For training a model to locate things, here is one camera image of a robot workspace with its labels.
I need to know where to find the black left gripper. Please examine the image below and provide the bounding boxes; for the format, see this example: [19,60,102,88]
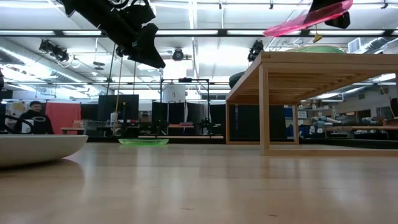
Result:
[114,22,167,70]

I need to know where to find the teal plate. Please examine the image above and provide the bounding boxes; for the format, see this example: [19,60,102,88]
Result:
[285,45,348,54]

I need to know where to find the red transparent plate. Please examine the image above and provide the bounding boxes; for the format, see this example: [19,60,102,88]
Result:
[262,0,354,39]

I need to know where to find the dark grey plate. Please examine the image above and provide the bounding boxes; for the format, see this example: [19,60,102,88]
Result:
[228,70,247,90]

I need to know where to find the white plate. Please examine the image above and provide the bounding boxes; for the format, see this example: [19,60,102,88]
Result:
[0,134,89,168]

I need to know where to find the wooden slatted shelf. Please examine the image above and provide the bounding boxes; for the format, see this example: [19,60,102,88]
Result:
[225,51,398,157]

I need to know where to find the round black ceiling spotlight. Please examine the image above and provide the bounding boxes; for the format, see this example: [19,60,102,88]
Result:
[172,47,185,62]

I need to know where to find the yellow hanging tag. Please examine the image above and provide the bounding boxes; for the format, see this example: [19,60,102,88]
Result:
[312,24,323,44]

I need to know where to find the white cylinder tank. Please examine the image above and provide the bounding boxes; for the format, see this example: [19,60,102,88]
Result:
[162,84,187,103]

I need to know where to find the black monitor panel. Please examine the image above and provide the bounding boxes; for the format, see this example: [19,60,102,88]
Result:
[98,94,140,138]

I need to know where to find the black overhead crossbar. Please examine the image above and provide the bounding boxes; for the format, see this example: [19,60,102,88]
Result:
[0,29,398,38]

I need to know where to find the black partition panel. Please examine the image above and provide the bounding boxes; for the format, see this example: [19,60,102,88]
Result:
[151,101,226,136]

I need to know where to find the green transparent plate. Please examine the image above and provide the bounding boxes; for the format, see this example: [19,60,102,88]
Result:
[118,138,170,146]

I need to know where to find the black ceiling spotlight cluster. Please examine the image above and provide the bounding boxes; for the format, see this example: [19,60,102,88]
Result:
[39,39,70,63]

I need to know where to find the red curtain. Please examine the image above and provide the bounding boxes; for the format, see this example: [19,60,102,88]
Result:
[45,102,82,136]

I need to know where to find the small wooden bench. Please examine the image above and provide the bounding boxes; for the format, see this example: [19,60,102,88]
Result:
[60,126,85,136]

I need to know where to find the person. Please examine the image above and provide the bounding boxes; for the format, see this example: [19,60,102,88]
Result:
[14,100,55,135]

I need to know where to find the wall air vent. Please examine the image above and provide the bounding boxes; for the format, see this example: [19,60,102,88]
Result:
[347,37,362,54]

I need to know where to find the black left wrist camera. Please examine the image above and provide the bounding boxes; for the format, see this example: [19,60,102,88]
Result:
[119,0,157,32]

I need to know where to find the black metal stand frame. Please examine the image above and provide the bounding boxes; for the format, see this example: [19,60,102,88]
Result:
[159,77,211,138]

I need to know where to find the black table frame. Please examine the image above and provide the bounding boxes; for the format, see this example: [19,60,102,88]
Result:
[86,136,398,149]

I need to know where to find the silver air duct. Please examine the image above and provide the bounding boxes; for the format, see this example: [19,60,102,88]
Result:
[0,37,108,96]

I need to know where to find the black looped hose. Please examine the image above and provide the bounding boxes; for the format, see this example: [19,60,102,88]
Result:
[0,113,35,135]

